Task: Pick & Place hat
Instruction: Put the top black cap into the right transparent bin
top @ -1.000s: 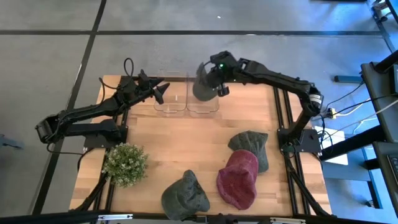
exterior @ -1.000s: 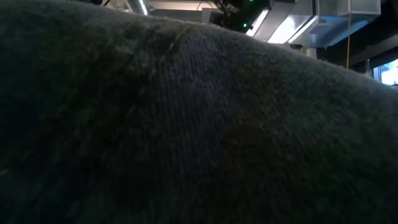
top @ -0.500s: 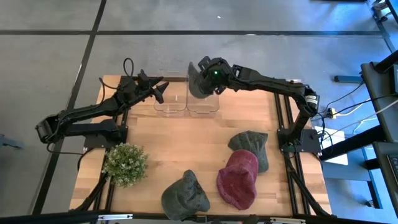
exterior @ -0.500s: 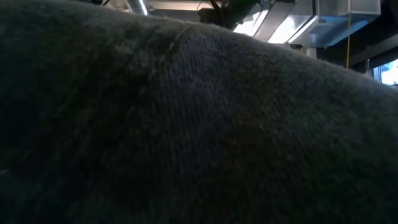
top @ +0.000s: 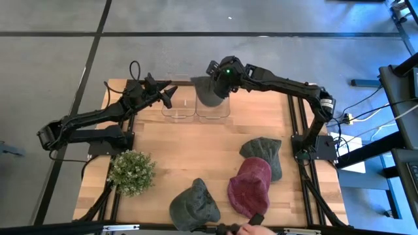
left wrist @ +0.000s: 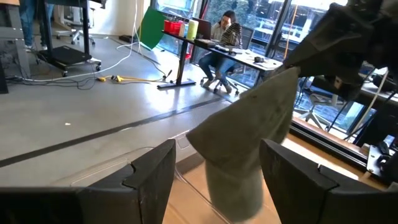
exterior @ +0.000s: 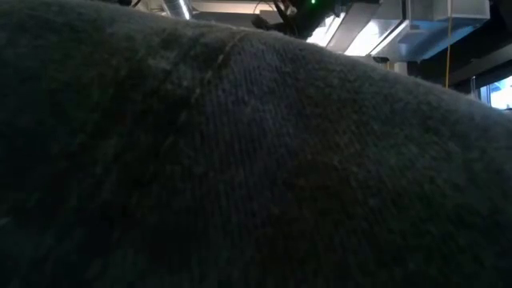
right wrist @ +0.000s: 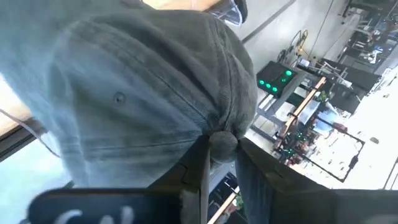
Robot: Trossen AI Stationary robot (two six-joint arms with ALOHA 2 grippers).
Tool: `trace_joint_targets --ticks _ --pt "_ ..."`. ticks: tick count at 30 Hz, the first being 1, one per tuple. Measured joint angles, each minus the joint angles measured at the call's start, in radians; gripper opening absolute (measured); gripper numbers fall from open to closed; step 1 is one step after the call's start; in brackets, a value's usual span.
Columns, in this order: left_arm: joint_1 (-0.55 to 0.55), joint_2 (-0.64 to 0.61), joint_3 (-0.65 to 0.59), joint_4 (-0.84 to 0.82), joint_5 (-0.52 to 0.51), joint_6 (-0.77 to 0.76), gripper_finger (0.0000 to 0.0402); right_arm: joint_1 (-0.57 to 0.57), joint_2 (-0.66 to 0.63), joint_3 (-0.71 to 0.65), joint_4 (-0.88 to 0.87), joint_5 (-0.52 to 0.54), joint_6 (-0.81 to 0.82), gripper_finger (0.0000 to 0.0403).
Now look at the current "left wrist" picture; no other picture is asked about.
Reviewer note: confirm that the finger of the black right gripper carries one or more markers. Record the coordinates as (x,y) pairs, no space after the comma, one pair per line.
(342,87)
(335,40)

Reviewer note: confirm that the small black desk object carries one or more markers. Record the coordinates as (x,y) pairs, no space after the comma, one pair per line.
(258,59)

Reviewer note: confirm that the black rolling stand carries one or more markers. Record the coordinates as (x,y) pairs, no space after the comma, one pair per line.
(66,56)

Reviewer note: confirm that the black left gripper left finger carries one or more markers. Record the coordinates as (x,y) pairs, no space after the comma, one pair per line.
(149,183)

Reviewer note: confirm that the yellow-green cylinder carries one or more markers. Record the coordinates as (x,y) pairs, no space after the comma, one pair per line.
(192,29)

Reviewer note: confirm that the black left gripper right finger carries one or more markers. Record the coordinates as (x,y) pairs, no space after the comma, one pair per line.
(298,193)

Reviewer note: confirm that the grey-green knit hat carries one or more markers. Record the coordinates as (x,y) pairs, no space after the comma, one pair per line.
(248,130)

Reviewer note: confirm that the seated person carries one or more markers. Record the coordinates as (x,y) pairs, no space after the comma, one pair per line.
(225,34)

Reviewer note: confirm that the white office chair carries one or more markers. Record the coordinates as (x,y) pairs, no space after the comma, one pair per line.
(76,23)

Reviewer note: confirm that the grey table leg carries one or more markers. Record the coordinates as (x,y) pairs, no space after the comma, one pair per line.
(18,37)

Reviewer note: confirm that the standing person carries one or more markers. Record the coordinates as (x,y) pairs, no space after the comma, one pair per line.
(31,21)

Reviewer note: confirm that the clear plastic box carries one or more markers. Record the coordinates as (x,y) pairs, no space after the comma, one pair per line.
(124,161)

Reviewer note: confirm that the black office chair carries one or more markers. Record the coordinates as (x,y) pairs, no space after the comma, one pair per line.
(245,37)

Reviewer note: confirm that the long black desk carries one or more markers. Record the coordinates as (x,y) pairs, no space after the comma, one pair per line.
(242,57)

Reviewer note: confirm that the grey office chair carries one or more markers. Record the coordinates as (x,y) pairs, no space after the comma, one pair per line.
(317,102)

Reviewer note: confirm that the dark laptop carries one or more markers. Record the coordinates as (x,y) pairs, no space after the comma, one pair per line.
(203,28)

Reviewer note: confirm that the green board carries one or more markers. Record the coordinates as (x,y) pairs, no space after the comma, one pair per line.
(151,28)

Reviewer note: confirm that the red container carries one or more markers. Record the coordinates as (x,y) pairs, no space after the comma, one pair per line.
(172,27)

